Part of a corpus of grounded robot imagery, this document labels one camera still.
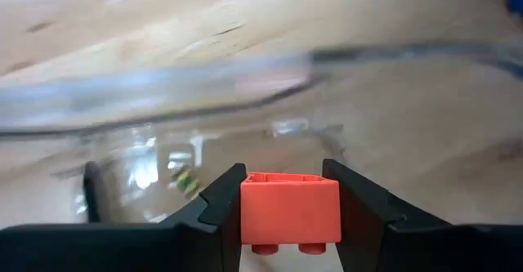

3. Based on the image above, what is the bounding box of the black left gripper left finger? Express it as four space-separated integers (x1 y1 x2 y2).
0 162 248 272

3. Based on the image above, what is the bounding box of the small green toy block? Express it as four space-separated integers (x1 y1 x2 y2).
169 163 203 199

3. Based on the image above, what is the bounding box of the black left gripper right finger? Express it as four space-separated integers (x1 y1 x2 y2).
321 158 523 272

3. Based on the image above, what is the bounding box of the clear plastic container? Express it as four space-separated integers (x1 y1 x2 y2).
0 38 523 232

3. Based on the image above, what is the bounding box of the small red toy block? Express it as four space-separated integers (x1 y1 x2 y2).
239 172 342 256

